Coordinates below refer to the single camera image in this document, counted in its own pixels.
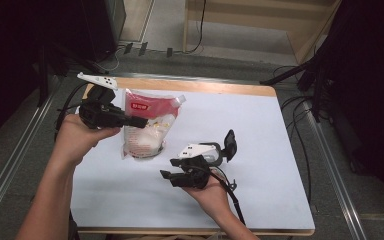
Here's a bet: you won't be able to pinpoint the light wooden shelf frame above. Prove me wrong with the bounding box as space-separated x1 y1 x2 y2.
182 0 343 65

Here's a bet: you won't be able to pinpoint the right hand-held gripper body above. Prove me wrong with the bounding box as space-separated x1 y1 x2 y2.
170 142 219 190

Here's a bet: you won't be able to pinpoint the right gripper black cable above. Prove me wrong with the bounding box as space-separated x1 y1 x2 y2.
182 164 247 226

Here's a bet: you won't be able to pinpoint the person's right hand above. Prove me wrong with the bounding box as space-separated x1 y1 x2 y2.
183 178 237 220

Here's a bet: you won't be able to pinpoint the person's left hand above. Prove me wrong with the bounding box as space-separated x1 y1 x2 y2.
56 114 122 168

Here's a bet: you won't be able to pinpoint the black tripod stand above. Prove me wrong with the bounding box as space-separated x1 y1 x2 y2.
259 53 335 124

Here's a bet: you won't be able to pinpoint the black hanging cable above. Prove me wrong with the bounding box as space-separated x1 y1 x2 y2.
183 0 208 55

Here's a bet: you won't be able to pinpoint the wooden table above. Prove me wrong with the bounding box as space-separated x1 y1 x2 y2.
75 76 316 237

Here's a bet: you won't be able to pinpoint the dark cabinet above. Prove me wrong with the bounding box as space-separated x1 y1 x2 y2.
79 0 128 63

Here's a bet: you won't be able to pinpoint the black floor cables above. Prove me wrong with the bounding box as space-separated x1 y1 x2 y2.
272 64 315 205

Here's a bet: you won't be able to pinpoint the metal floor rail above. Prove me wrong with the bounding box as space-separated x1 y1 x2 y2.
307 109 368 240
110 71 265 86
0 75 62 232

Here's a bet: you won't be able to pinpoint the white floor cable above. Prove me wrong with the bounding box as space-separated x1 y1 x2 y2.
95 48 122 73

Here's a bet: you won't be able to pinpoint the white paper sheet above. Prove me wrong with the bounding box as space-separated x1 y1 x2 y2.
70 87 316 231

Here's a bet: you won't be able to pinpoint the clear red-topped refill pouch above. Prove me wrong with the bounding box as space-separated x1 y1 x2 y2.
121 87 187 160

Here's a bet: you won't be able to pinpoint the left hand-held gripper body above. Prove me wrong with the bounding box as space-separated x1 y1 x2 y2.
77 72 128 131

